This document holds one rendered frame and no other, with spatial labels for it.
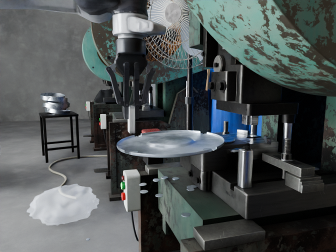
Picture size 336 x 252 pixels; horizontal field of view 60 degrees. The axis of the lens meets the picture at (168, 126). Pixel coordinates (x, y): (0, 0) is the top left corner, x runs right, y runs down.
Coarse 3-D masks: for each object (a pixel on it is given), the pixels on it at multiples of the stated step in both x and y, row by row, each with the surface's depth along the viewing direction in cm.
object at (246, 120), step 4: (244, 116) 86; (248, 116) 85; (252, 116) 84; (256, 116) 84; (244, 120) 86; (248, 120) 85; (252, 120) 84; (256, 120) 85; (248, 124) 85; (252, 124) 84; (256, 124) 85
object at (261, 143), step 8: (232, 136) 89; (240, 136) 89; (248, 136) 89; (256, 136) 89; (248, 144) 80; (256, 144) 80; (264, 144) 81; (272, 144) 81; (256, 152) 80; (264, 152) 81
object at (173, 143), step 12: (156, 132) 93; (168, 132) 93; (180, 132) 92; (192, 132) 91; (120, 144) 79; (132, 144) 78; (144, 144) 78; (156, 144) 75; (168, 144) 74; (180, 144) 74; (192, 144) 76; (204, 144) 75; (216, 144) 74; (144, 156) 67; (156, 156) 66; (168, 156) 65; (180, 156) 66
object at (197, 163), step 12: (228, 144) 78; (240, 144) 79; (192, 156) 85; (204, 156) 79; (216, 156) 80; (192, 168) 86; (204, 168) 79; (216, 168) 80; (192, 180) 86; (204, 180) 80
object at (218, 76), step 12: (216, 60) 86; (228, 60) 82; (216, 72) 82; (228, 72) 77; (240, 72) 76; (252, 72) 76; (216, 84) 83; (228, 84) 77; (240, 84) 76; (252, 84) 77; (264, 84) 78; (276, 84) 79; (216, 96) 83; (228, 96) 78; (240, 96) 77; (252, 96) 77; (264, 96) 78; (276, 96) 79
